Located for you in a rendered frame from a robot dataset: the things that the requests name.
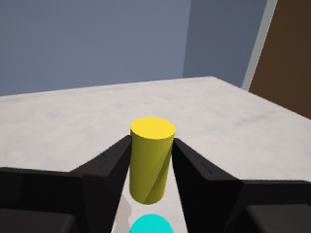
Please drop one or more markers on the cyan circle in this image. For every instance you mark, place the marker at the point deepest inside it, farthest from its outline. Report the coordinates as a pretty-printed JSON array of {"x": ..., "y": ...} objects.
[{"x": 151, "y": 223}]

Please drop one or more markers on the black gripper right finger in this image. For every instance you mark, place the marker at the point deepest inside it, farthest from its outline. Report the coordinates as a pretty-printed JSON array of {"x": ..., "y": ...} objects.
[{"x": 213, "y": 200}]

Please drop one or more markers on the yellow cylinder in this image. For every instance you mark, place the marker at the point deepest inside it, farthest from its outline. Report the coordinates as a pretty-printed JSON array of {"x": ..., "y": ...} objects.
[{"x": 152, "y": 140}]

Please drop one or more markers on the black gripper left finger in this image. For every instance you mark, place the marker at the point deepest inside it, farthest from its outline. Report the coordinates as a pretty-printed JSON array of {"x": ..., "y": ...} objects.
[{"x": 91, "y": 192}]

